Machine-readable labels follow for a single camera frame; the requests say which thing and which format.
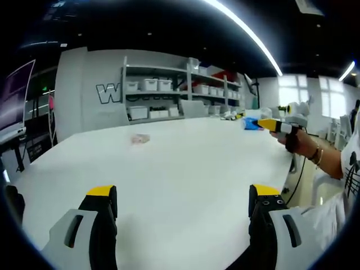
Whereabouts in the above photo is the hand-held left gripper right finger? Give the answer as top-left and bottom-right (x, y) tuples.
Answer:
(224, 183), (313, 270)

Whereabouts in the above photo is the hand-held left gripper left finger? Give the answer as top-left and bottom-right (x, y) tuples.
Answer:
(41, 184), (119, 270)

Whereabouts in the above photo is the clear resealable bag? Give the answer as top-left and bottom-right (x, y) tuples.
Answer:
(130, 134), (150, 145)

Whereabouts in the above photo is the person's right hand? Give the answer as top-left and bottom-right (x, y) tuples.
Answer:
(269, 126), (307, 155)

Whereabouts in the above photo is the blue packet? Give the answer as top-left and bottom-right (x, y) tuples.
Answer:
(241, 117), (264, 131)

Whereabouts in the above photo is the bright window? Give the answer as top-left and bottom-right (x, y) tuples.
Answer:
(318, 75), (346, 119)
(277, 75), (308, 114)

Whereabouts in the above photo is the spare hand-held gripper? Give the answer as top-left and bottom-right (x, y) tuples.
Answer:
(224, 110), (246, 121)

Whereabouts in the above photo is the black tripod stand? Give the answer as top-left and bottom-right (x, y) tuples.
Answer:
(244, 72), (260, 111)

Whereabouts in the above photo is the short ceiling light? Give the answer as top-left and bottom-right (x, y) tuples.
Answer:
(338, 60), (356, 83)

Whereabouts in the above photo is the dark object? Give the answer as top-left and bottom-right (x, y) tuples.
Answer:
(3, 184), (26, 226)

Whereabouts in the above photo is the grey chair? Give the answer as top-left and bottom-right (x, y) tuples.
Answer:
(179, 100), (210, 118)

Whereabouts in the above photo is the long ceiling light strip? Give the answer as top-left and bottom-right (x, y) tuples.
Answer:
(202, 0), (284, 76)

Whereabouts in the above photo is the grey shelving unit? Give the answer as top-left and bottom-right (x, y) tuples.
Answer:
(120, 56), (244, 124)

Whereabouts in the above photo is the group of white storage bins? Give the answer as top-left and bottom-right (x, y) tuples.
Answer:
(125, 57), (242, 120)

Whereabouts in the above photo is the pink flag on stand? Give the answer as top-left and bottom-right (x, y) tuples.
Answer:
(47, 89), (57, 147)

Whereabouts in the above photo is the monitor on far desk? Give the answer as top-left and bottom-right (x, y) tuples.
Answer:
(0, 58), (37, 141)

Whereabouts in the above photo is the beaded bracelet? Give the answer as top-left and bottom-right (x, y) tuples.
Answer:
(307, 142), (325, 170)

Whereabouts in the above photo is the black cable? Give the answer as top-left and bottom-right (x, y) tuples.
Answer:
(283, 155), (307, 204)

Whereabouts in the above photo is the outlined wall lettering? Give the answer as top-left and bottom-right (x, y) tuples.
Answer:
(95, 83), (125, 105)

